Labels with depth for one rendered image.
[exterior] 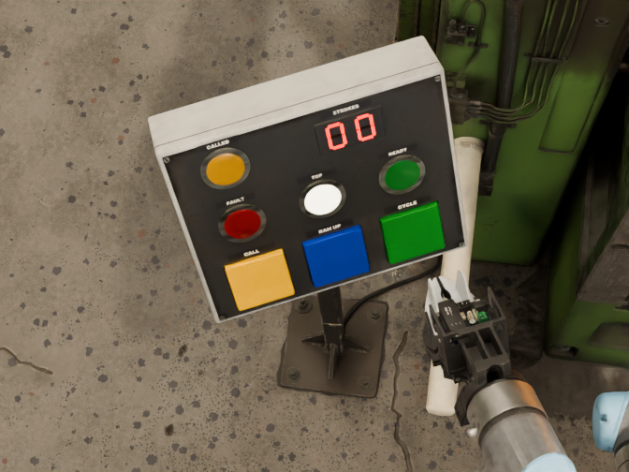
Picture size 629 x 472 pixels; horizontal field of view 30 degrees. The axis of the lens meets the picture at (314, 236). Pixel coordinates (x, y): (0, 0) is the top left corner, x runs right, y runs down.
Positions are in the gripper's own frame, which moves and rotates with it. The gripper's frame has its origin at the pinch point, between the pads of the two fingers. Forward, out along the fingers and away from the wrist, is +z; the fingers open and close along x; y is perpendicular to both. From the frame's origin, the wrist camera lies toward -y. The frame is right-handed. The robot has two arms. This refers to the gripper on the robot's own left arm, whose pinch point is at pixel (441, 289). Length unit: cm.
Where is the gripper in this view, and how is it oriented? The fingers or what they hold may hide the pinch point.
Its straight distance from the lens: 139.7
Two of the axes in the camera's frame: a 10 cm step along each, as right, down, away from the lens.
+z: -2.3, -6.2, 7.5
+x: -9.6, 2.8, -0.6
